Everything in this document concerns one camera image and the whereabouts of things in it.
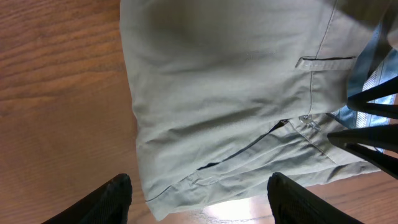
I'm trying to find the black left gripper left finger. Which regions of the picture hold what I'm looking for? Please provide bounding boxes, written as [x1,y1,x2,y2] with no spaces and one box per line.
[43,174,132,224]

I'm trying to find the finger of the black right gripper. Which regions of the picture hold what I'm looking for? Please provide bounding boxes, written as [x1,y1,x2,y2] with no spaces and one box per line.
[327,124,397,179]
[347,77,398,119]

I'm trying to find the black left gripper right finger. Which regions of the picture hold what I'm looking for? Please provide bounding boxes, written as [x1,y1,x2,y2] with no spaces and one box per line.
[267,172,362,224]

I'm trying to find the light green shorts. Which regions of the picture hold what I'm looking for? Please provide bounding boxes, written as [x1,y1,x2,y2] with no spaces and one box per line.
[120,0,397,220]

